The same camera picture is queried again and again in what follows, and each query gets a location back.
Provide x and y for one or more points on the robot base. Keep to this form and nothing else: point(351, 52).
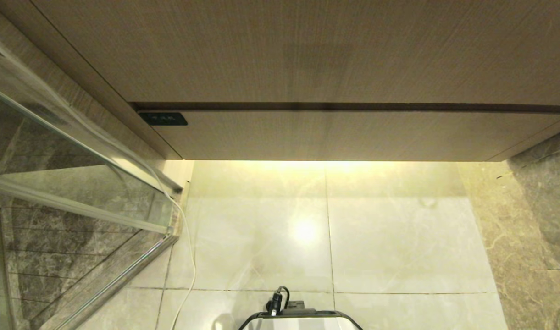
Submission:
point(300, 321)

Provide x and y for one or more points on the wooden drawer front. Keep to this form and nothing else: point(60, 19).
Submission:
point(335, 136)

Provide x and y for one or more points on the wooden vanity cabinet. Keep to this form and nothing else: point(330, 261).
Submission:
point(307, 50)

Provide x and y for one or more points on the black rectangular label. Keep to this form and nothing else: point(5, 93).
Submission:
point(163, 119)

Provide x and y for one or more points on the glass shower door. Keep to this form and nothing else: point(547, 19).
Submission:
point(64, 201)

